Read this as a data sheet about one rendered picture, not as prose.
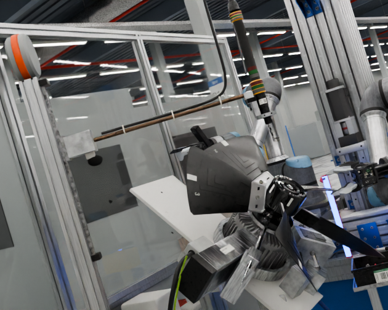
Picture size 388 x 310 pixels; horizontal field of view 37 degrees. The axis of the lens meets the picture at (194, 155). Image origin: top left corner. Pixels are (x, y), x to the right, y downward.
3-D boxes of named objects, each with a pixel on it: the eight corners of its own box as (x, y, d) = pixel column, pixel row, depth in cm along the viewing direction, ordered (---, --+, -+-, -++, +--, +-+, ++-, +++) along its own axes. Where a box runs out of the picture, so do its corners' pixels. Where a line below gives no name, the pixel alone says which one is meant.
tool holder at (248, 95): (252, 120, 189) (244, 92, 189) (249, 122, 196) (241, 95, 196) (278, 112, 189) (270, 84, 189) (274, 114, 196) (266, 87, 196)
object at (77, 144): (65, 161, 186) (58, 136, 186) (69, 161, 193) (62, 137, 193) (96, 152, 187) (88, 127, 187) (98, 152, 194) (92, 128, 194)
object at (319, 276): (313, 296, 187) (294, 285, 188) (314, 287, 193) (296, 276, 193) (326, 278, 184) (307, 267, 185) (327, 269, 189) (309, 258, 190)
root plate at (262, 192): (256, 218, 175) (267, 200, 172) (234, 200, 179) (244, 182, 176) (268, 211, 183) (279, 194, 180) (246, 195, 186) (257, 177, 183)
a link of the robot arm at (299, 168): (304, 184, 267) (296, 157, 267) (285, 188, 278) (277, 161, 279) (322, 178, 274) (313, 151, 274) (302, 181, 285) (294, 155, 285)
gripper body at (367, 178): (356, 167, 190) (390, 157, 191) (347, 165, 198) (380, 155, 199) (363, 189, 191) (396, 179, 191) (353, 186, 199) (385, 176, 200)
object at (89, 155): (88, 167, 188) (84, 153, 188) (90, 168, 192) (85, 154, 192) (103, 163, 188) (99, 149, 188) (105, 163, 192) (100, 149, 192)
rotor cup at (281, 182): (280, 235, 177) (302, 203, 172) (244, 207, 183) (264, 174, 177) (297, 224, 190) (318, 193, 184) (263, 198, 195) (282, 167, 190)
